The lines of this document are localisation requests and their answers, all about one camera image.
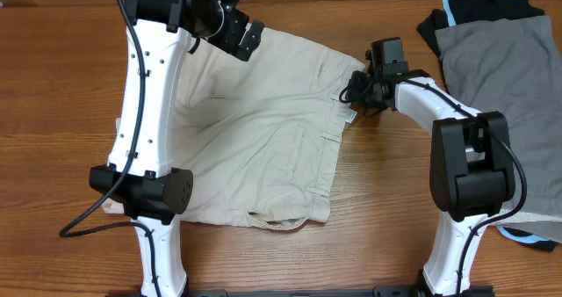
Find beige shorts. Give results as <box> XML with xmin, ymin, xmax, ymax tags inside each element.
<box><xmin>101</xmin><ymin>26</ymin><xmax>367</xmax><ymax>231</ymax></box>

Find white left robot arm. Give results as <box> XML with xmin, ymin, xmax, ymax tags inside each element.
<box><xmin>89</xmin><ymin>0</ymin><xmax>264</xmax><ymax>296</ymax></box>

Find light blue garment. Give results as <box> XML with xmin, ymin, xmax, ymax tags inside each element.
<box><xmin>442</xmin><ymin>0</ymin><xmax>456</xmax><ymax>26</ymax></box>

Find grey garment on pile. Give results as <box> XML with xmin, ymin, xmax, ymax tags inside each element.
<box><xmin>436</xmin><ymin>16</ymin><xmax>561</xmax><ymax>242</ymax></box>

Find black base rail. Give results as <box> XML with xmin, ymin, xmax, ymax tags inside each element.
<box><xmin>184</xmin><ymin>284</ymin><xmax>495</xmax><ymax>297</ymax></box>

